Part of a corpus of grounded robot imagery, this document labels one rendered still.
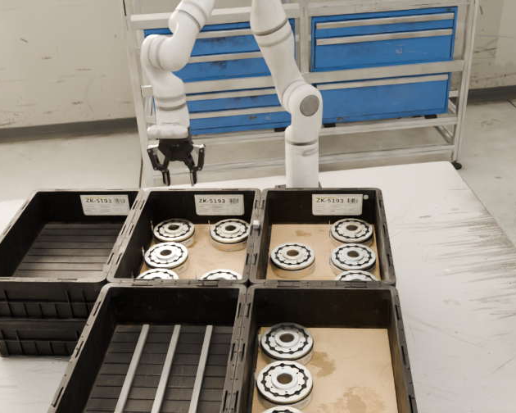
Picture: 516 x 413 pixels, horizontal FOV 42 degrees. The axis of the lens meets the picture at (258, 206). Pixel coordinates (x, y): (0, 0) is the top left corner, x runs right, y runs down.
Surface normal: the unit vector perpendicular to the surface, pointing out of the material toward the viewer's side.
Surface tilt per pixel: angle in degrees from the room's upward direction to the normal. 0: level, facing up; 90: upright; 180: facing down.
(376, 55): 90
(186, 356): 0
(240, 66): 90
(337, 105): 90
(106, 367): 0
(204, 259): 0
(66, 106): 90
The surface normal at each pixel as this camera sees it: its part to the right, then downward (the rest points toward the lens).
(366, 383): -0.05, -0.86
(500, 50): 0.11, 0.50
